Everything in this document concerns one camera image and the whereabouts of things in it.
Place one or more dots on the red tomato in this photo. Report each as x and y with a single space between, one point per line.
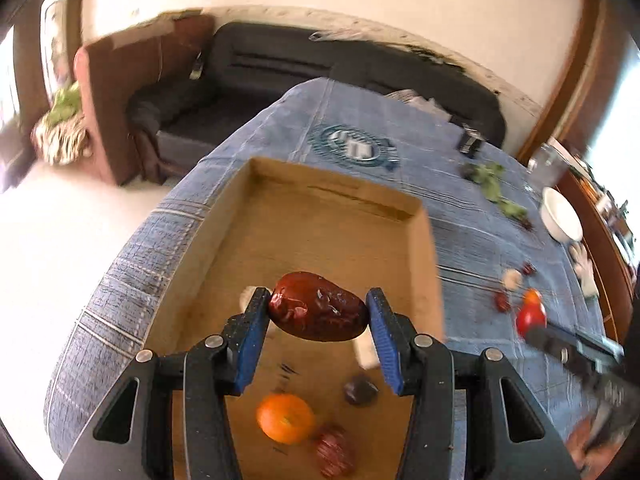
530 317

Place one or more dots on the dark purple plum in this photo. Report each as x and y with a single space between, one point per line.
360 391

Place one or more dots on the clear plastic container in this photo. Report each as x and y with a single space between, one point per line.
546 162

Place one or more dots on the small oval orange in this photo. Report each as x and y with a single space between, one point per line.
285 418

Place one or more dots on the green leafy plant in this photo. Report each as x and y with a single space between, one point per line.
62 125

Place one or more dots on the medium orange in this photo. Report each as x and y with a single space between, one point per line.
531 294

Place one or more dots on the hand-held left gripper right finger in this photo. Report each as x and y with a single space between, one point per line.
385 345

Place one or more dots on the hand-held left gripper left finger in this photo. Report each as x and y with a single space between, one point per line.
252 340

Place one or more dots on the large smooth red date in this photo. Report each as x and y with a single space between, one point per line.
320 307

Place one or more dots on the glossy red date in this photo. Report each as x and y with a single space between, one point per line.
336 452

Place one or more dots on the cardboard box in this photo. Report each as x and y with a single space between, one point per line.
320 230

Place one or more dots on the wrinkled red date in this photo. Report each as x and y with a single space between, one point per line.
501 301

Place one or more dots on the dark red date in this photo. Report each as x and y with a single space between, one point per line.
528 268

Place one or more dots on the large beige grain cylinder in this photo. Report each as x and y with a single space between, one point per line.
246 294

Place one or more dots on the green leafy sprig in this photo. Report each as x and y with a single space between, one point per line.
495 185

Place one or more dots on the small black adapter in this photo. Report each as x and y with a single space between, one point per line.
469 142

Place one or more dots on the black sofa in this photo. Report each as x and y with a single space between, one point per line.
210 110

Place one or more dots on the white work glove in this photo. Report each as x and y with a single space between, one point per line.
585 272

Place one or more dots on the wooden side cabinet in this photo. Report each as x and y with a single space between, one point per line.
610 260

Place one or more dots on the white bowl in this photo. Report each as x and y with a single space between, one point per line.
562 215

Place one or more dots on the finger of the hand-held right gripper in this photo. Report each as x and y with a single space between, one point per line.
560 345

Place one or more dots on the small beige grain cylinder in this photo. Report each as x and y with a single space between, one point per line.
367 357

